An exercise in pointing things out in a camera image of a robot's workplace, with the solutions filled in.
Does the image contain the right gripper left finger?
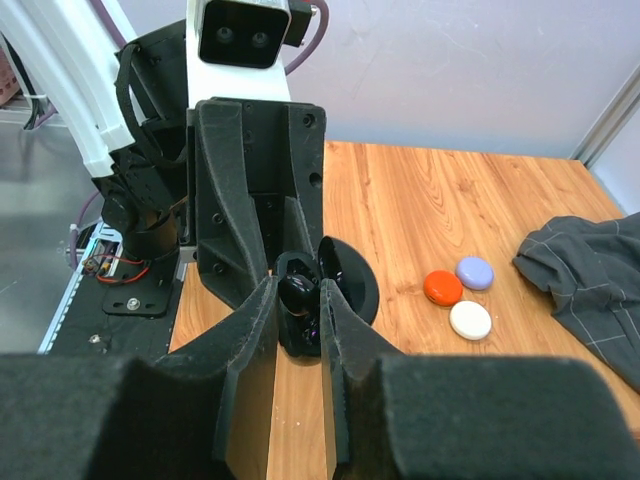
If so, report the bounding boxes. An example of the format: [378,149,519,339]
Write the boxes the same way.
[1,277,278,479]

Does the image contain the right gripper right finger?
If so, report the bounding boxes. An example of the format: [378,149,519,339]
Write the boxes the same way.
[320,280,639,479]

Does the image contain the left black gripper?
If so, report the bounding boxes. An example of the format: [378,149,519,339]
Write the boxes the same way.
[188,98,327,309]

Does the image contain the black earbud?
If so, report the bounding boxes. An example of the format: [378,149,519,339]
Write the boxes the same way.
[278,274,319,317]

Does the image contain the black earbud case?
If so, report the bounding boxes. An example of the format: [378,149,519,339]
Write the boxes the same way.
[275,236,380,357]

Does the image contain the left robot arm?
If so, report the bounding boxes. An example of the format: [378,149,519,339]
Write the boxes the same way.
[1,1,329,316]

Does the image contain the white earbud case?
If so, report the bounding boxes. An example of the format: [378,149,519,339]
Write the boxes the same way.
[449,301,492,341]

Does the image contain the orange earbud case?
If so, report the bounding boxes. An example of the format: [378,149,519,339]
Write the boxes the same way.
[423,270,463,307]

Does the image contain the purple earbud case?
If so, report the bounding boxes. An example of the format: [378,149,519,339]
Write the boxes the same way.
[455,256,495,291]

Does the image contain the grey checked cloth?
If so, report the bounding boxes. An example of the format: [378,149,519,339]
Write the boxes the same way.
[513,213,639,390]

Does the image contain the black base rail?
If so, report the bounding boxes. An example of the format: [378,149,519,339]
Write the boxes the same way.
[37,221,186,361]

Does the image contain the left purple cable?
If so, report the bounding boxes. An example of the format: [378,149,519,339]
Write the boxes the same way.
[64,0,334,266]

